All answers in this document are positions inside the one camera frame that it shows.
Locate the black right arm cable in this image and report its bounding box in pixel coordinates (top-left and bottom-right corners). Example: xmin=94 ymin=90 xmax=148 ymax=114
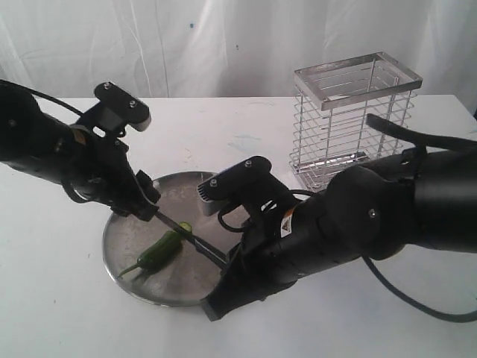
xmin=215 ymin=113 xmax=477 ymax=322

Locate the green chili pepper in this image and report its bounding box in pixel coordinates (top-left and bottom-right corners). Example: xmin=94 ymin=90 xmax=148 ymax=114
xmin=117 ymin=230 xmax=183 ymax=278

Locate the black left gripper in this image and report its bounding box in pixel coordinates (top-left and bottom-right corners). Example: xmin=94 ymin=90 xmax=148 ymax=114
xmin=63 ymin=130 xmax=161 ymax=221

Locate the round stainless steel plate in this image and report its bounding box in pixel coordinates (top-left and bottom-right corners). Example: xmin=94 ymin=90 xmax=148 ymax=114
xmin=103 ymin=171 xmax=241 ymax=307

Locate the green vegetable slice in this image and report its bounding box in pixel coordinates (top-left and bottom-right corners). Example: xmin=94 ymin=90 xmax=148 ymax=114
xmin=179 ymin=222 xmax=192 ymax=233

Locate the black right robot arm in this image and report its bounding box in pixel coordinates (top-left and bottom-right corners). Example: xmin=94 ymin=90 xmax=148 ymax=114
xmin=200 ymin=148 xmax=476 ymax=321

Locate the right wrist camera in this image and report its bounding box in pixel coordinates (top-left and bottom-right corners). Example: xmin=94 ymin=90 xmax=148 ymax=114
xmin=197 ymin=156 xmax=297 ymax=223

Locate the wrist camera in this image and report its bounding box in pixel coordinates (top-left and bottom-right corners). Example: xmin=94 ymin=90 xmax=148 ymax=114
xmin=197 ymin=156 xmax=297 ymax=223
xmin=76 ymin=81 xmax=151 ymax=138

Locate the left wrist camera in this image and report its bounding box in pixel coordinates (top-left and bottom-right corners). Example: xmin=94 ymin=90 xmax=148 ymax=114
xmin=76 ymin=81 xmax=151 ymax=138

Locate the wire metal utensil holder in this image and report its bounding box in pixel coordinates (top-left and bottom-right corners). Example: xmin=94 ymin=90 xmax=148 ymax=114
xmin=290 ymin=51 xmax=423 ymax=192

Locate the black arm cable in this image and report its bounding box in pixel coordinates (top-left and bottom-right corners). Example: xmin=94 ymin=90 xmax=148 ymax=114
xmin=215 ymin=113 xmax=477 ymax=322
xmin=0 ymin=80 xmax=89 ymax=116

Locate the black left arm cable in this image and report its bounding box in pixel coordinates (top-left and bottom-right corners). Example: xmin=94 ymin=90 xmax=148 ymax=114
xmin=0 ymin=80 xmax=89 ymax=116

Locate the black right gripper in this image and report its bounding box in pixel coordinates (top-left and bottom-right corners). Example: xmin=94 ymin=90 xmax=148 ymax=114
xmin=203 ymin=208 xmax=335 ymax=321

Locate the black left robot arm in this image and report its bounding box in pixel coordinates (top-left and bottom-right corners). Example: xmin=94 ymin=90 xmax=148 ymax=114
xmin=1 ymin=81 xmax=160 ymax=222

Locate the black kitchen knife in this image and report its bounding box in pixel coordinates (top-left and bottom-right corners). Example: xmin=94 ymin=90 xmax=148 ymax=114
xmin=155 ymin=211 xmax=227 ymax=269

